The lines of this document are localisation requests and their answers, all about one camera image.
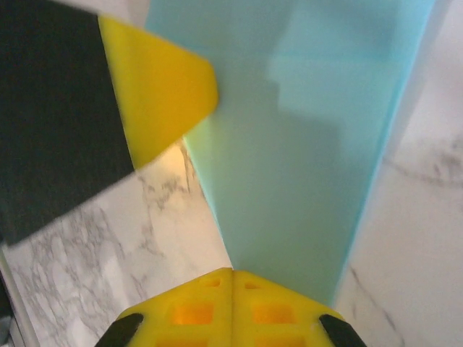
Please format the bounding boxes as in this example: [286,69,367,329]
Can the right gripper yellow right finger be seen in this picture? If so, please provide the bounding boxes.
[231,270,367,347]

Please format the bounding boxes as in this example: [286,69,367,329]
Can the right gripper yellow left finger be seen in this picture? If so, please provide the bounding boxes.
[94,267,233,347]

